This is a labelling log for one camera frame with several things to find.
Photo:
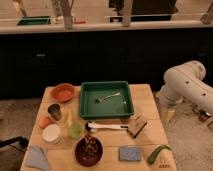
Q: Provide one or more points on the orange bowl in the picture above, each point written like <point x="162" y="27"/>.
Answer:
<point x="63" y="92"/>

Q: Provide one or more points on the dark maroon bowl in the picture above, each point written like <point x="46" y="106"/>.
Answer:
<point x="88" y="151"/>

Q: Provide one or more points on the blue sponge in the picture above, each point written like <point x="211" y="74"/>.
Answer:
<point x="129" y="153"/>

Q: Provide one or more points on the silver fork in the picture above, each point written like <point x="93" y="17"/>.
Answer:
<point x="101" y="99"/>

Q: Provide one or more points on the bottles on floor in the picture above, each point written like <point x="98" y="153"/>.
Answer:
<point x="203" y="116"/>

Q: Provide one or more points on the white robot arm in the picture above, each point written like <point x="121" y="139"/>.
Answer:
<point x="184" y="81"/>

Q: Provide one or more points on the orange carrot toy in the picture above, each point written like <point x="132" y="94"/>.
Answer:
<point x="44" y="122"/>

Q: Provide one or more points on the dark metal cup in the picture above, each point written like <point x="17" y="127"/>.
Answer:
<point x="55" y="111"/>

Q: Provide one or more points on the green tray on counter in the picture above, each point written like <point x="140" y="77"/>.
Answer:
<point x="36" y="20"/>

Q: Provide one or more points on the yellow banana toy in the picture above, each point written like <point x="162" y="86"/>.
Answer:
<point x="69" y="118"/>

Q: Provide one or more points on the green plastic cup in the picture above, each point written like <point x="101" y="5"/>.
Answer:
<point x="75" y="130"/>

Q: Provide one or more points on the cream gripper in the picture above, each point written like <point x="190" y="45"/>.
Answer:
<point x="166" y="113"/>

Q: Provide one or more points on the blue folded cloth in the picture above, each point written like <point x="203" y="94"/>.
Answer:
<point x="38" y="158"/>

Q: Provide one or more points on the green cucumber toy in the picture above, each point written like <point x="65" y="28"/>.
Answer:
<point x="153" y="156"/>

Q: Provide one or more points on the green plastic tray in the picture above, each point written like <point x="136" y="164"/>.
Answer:
<point x="115" y="107"/>

